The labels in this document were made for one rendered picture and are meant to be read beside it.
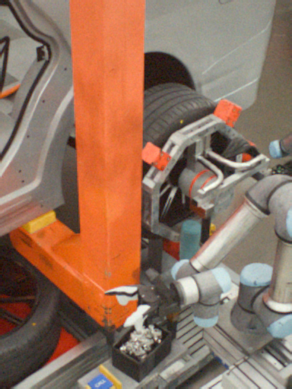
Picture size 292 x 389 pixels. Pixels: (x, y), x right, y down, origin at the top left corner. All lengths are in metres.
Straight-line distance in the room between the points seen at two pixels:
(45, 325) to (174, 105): 1.02
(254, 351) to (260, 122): 2.82
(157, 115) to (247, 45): 0.82
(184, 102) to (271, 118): 2.22
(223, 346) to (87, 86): 1.07
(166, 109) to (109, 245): 0.66
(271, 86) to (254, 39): 1.95
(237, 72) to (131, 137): 1.32
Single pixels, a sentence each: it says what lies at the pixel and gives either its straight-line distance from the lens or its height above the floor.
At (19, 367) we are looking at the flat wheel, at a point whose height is 0.38.
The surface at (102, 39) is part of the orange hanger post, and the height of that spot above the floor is 1.78.
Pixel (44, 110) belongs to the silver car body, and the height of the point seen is 1.22.
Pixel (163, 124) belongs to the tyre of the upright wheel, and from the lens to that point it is 2.92.
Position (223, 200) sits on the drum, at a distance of 3.04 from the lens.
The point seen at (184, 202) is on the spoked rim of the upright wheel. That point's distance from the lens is 3.30.
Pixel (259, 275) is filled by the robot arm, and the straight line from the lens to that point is 2.44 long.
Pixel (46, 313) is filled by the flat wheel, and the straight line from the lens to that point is 3.04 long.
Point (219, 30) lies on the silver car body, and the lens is 3.39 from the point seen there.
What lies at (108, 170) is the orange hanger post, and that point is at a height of 1.31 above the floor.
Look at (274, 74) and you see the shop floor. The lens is 5.73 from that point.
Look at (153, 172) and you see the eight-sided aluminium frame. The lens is 2.91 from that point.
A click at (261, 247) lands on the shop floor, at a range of 4.12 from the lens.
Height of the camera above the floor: 2.74
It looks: 38 degrees down
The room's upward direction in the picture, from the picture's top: 1 degrees clockwise
